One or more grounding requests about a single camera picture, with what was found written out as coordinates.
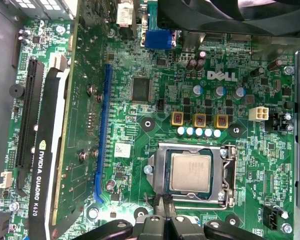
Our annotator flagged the black NVIDIA graphics card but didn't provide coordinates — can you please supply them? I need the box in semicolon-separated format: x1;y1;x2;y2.
27;0;111;240

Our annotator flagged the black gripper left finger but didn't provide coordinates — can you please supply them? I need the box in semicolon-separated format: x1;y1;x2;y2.
74;196;167;240

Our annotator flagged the black expansion slot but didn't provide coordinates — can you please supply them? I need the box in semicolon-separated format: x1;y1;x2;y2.
14;57;45;198

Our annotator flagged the black PC case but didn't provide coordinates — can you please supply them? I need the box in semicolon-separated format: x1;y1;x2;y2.
0;0;81;240

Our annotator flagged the black case fan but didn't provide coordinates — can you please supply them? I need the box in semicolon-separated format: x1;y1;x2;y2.
156;0;300;38

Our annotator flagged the metal socket cover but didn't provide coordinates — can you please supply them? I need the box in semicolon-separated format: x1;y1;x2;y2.
149;142;230;204

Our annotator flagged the green motherboard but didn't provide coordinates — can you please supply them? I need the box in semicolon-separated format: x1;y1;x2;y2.
0;0;297;240

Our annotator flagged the silver CPU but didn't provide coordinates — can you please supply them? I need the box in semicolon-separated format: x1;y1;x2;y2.
166;149;216;195

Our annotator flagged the blue expansion slot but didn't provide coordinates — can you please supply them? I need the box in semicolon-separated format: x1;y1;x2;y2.
94;63;114;205

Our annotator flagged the CPU socket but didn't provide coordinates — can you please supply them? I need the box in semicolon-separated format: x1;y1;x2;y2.
144;142;238;210

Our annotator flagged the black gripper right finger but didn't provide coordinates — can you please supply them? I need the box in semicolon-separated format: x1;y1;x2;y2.
164;196;257;240

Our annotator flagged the metal locking lever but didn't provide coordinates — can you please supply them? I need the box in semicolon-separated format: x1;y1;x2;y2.
222;142;238;210

